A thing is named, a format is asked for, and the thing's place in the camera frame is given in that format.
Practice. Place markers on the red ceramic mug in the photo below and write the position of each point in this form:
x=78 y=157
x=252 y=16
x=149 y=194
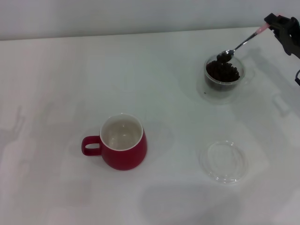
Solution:
x=126 y=157

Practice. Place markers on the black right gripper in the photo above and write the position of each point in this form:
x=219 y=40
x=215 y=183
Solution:
x=293 y=39

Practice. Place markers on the small clear glass dish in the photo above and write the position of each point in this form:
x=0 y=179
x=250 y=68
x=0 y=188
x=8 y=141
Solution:
x=222 y=161

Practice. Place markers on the coffee beans heap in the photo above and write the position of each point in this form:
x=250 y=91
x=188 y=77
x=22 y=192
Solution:
x=222 y=72

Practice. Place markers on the glass cup of coffee beans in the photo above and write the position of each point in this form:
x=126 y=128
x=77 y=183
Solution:
x=211 y=98

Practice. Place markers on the clear glass cup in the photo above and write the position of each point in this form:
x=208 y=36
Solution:
x=220 y=87

